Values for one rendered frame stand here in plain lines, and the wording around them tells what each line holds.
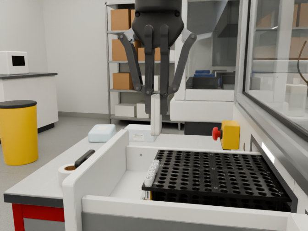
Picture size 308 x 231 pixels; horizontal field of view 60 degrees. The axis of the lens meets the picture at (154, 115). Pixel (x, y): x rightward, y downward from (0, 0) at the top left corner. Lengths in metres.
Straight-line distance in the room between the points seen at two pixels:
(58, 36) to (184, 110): 4.49
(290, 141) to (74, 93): 5.17
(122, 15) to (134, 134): 3.55
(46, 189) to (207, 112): 0.80
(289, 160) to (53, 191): 0.57
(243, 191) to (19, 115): 2.78
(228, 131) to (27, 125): 2.56
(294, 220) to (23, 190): 0.64
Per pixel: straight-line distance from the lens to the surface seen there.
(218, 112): 1.28
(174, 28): 0.44
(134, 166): 0.63
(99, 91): 5.17
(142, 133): 1.10
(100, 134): 1.11
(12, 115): 3.05
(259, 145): 0.55
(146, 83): 0.44
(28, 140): 3.14
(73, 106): 5.49
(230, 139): 0.79
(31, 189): 0.78
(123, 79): 4.49
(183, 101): 1.27
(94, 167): 0.45
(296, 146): 0.36
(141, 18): 0.45
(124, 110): 4.62
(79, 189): 0.41
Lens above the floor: 1.09
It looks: 12 degrees down
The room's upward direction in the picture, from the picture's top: straight up
